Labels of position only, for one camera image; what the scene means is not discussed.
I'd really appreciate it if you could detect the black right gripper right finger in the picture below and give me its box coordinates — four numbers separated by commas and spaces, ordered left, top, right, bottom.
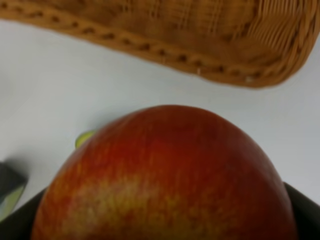
284, 182, 320, 240

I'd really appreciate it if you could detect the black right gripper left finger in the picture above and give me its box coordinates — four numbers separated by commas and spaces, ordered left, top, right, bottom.
0, 189, 46, 240

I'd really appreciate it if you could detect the red apple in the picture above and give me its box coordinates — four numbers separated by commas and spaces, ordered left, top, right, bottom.
30, 105, 298, 240

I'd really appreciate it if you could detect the halved avocado with pit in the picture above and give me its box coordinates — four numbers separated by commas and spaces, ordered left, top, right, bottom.
74, 130, 96, 149

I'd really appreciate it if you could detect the orange wicker basket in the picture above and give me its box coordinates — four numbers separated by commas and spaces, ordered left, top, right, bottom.
0, 0, 320, 88

